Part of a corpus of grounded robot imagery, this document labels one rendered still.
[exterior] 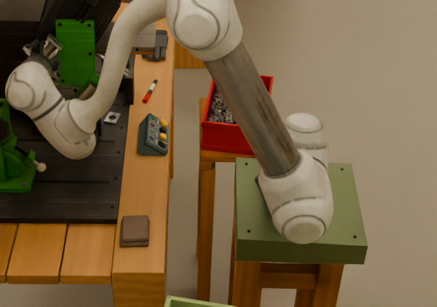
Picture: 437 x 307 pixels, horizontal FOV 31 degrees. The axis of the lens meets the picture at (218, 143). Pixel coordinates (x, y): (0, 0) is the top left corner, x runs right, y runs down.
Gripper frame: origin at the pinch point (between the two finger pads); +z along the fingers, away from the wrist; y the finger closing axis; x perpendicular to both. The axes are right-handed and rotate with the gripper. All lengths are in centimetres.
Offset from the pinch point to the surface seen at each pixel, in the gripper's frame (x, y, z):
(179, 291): 53, -108, 42
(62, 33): -5.0, 0.1, 4.4
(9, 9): 4.9, 15.8, 16.0
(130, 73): -5.2, -26.0, 22.7
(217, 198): 31, -109, 97
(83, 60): -3.2, -10.1, 4.5
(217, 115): -16, -57, 21
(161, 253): 6, -56, -43
